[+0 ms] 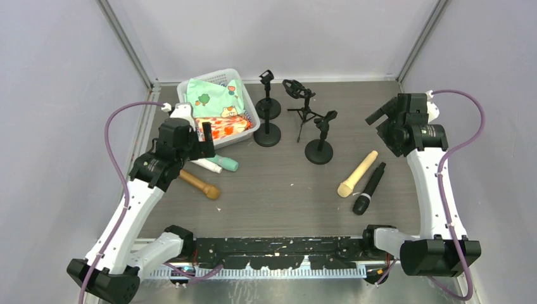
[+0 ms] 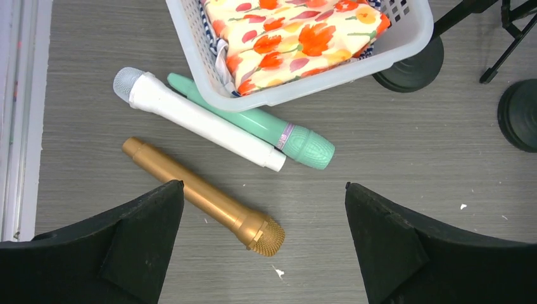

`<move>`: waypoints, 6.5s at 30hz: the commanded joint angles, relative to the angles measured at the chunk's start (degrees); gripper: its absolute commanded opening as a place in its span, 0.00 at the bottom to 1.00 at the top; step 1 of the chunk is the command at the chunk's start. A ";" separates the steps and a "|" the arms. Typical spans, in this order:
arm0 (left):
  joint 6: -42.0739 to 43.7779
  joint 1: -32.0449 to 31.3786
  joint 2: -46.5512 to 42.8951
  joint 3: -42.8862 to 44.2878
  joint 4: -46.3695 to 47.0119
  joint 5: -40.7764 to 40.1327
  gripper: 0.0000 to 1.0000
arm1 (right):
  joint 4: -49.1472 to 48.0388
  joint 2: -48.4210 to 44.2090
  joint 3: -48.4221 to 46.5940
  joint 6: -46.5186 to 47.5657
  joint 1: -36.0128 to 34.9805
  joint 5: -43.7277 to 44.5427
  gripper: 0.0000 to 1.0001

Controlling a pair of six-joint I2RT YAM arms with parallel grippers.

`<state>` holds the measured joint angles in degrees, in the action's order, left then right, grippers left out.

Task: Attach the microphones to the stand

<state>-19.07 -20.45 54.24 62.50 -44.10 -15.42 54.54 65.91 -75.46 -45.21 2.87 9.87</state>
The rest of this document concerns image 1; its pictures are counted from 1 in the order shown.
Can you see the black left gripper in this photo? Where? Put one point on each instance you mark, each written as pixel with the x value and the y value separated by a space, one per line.
pixel 198 147

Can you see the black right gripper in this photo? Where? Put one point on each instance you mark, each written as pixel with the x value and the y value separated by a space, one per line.
pixel 386 123

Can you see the black round-base stand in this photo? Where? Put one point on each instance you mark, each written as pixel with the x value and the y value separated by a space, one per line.
pixel 319 151
pixel 267 103
pixel 267 135

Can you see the beige microphone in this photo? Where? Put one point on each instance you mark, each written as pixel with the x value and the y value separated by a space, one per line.
pixel 347 186

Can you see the black microphone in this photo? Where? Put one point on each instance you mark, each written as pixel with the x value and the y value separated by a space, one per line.
pixel 362 203

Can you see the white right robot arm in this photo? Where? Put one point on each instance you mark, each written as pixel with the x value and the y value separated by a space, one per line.
pixel 442 247

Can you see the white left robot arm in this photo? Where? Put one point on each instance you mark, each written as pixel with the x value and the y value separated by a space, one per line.
pixel 110 270

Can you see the white microphone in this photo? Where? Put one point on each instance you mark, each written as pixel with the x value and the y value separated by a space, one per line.
pixel 207 164

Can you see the mint green microphone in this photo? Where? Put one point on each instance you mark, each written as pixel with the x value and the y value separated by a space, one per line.
pixel 225 162

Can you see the orange patterned cloth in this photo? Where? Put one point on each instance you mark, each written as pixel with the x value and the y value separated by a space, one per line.
pixel 222 127

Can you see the brown microphone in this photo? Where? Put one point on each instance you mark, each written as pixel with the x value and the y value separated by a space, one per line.
pixel 209 190

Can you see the green cartoon print cloth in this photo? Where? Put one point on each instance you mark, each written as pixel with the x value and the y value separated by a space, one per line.
pixel 214 100

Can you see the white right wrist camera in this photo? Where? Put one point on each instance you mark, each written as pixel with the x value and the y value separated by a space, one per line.
pixel 432 109

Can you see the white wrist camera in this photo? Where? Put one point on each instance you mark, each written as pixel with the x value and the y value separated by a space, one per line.
pixel 432 109
pixel 180 110

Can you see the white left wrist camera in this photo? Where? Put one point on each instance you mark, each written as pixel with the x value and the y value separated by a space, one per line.
pixel 180 110

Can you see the black tripod shock-mount stand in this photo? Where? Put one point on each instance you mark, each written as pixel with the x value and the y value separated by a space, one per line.
pixel 297 90

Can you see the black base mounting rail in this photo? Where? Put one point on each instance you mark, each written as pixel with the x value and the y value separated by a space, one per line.
pixel 279 253

